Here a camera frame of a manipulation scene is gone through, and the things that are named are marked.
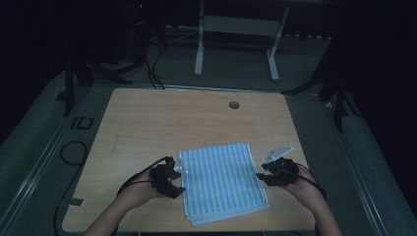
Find person's left hand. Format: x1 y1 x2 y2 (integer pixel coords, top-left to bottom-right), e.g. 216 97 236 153
125 169 165 209

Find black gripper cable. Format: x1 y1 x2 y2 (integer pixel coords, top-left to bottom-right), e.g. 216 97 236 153
287 162 328 202
115 155 170 198

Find black looped floor cable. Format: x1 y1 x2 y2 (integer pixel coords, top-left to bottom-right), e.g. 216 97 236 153
53 140 89 236

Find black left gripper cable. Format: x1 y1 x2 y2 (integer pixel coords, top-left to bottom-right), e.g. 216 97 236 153
115 155 170 198

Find person's right hand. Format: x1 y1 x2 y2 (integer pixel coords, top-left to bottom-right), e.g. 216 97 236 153
282 169 325 207

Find black hanging cables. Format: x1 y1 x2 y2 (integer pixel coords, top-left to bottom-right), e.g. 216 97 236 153
143 41 166 90

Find blue striped towel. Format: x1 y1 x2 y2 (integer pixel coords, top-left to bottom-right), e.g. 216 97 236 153
178 142 272 227

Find black tripod stand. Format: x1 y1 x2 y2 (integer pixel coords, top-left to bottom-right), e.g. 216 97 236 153
63 48 134 118
282 48 361 133

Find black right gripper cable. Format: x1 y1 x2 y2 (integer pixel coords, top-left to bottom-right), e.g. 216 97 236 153
287 162 328 202

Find white metal stand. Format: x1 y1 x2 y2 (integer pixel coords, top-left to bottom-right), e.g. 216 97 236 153
193 0 291 83

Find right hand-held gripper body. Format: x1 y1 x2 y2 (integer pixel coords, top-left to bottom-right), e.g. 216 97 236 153
262 145 300 188

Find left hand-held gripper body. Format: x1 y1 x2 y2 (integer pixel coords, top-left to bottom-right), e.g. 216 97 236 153
149 159 189 198

